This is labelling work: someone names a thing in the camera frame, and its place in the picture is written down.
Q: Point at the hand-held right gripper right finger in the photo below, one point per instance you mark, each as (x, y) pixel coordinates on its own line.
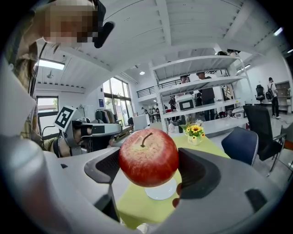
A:
(219, 194)

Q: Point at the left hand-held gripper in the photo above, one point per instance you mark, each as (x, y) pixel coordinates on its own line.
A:
(68, 128)

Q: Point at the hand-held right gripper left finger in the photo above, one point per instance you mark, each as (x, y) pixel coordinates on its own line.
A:
(91, 169)

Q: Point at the red apple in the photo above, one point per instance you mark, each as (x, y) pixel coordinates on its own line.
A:
(148, 160)

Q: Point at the white plate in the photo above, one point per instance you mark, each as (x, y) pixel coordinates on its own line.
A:
(160, 193)

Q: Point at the person's left forearm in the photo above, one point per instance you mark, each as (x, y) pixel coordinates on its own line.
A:
(63, 147)

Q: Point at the person's right hand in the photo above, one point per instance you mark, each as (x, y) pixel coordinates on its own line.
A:
(176, 202)

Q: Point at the clothes rack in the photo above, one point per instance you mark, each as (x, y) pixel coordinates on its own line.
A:
(105, 115)

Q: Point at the blue chair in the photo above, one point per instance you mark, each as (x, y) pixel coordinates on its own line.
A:
(240, 145)

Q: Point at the yellow-green tablecloth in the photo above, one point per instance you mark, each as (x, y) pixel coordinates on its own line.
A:
(137, 205)

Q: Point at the white figurine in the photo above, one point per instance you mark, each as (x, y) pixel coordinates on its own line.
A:
(171, 128)

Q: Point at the sunflowers in white pot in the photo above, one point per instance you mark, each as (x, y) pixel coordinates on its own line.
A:
(194, 134)

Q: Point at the black bottle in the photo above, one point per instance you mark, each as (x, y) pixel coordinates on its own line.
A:
(181, 125)

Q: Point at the black office chair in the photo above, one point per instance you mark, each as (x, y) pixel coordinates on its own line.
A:
(263, 132)

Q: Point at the person's plaid shirt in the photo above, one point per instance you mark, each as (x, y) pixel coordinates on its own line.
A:
(27, 128)

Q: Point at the white boxy appliance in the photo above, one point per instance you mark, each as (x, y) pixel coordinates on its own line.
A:
(185, 103)

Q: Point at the long ceiling light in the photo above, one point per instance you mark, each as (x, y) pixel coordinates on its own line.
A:
(51, 64)

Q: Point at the white metal shelf rack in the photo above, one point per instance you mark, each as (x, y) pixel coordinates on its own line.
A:
(196, 84)

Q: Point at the person's head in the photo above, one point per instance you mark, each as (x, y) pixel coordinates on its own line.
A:
(68, 22)

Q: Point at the black head-worn camera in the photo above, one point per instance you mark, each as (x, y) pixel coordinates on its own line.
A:
(103, 32)

